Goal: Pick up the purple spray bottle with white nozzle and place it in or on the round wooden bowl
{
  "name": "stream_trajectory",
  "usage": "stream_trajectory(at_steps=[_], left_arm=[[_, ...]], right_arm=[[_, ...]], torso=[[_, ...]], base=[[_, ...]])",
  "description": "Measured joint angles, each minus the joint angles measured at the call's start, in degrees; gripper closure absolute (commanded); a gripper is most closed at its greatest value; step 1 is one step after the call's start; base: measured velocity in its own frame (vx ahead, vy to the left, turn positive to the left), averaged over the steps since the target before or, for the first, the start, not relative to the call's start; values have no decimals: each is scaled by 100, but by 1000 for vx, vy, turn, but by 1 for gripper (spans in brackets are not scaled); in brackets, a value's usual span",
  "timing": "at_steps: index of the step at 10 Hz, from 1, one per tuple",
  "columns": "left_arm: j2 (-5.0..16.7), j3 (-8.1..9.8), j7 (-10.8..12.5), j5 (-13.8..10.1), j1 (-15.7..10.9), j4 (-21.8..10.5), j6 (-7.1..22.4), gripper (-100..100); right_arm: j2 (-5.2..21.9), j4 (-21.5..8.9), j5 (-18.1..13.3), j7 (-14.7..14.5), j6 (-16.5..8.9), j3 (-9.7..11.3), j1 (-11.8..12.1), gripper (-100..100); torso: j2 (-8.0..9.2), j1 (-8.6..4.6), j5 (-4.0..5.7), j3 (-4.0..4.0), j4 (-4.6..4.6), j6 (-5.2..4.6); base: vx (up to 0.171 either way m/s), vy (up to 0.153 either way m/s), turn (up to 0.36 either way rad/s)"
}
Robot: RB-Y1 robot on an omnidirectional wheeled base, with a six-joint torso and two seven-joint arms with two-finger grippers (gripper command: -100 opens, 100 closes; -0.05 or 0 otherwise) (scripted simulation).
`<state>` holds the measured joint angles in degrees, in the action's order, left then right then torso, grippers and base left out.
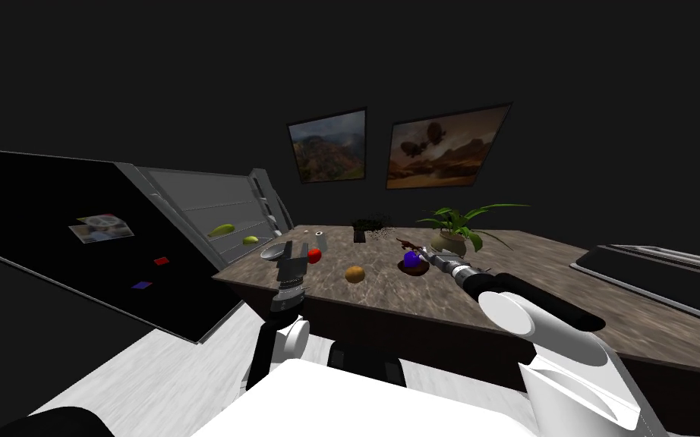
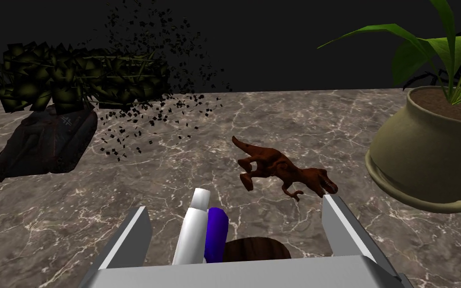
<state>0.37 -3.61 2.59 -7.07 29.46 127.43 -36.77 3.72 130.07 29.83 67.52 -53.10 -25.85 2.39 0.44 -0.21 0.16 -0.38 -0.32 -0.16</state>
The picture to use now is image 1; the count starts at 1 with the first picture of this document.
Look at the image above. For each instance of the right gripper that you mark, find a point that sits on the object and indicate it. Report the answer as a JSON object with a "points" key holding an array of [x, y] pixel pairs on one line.
{"points": [[442, 263]]}

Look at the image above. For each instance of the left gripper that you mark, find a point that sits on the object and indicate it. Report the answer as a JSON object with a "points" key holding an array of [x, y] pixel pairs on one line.
{"points": [[291, 271]]}

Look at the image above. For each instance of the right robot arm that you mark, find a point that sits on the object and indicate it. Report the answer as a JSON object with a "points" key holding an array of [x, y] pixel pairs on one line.
{"points": [[562, 358]]}

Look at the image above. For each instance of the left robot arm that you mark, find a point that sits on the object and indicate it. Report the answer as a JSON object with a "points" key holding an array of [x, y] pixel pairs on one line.
{"points": [[286, 340]]}

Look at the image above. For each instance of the blue ball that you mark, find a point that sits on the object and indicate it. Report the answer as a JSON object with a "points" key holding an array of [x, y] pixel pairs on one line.
{"points": [[411, 259]]}

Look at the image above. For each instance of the red apple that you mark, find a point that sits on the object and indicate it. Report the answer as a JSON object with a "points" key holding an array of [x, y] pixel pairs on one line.
{"points": [[315, 255]]}

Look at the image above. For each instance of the grey metal bowl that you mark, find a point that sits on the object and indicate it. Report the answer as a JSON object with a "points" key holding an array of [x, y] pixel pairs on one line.
{"points": [[273, 252]]}

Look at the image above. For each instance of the brown wooden bowl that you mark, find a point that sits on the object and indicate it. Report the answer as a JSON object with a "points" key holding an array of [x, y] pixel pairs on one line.
{"points": [[414, 269]]}

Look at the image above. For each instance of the green plant in beige pot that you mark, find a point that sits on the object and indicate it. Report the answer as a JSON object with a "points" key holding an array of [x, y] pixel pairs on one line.
{"points": [[454, 240]]}

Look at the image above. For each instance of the green lime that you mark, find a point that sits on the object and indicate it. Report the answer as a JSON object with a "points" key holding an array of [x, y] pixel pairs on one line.
{"points": [[251, 240]]}

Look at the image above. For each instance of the dark plant in black pot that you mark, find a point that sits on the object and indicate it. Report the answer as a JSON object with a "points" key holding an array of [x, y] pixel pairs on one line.
{"points": [[367, 227]]}

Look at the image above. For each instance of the brown round fruit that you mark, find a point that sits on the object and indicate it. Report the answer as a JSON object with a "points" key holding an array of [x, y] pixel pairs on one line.
{"points": [[355, 275]]}

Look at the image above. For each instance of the green mango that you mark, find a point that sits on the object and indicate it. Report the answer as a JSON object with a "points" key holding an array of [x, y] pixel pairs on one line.
{"points": [[221, 230]]}

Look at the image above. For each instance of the grey open refrigerator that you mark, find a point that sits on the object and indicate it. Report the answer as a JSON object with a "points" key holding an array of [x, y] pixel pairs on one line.
{"points": [[216, 206]]}

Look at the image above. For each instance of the brown desert airship picture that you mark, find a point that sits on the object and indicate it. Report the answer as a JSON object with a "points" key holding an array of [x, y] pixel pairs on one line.
{"points": [[444, 149]]}

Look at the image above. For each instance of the mountain landscape picture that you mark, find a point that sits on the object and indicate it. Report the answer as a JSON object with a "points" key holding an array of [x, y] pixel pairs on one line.
{"points": [[328, 147]]}

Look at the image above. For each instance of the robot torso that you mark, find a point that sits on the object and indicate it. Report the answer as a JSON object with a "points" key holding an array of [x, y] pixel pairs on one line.
{"points": [[350, 406]]}

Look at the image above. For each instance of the black refrigerator door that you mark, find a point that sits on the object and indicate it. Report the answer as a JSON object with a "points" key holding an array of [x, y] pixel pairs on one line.
{"points": [[52, 243]]}

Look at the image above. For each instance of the black cooktop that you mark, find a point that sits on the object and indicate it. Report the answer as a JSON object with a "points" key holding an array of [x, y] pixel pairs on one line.
{"points": [[660, 279]]}

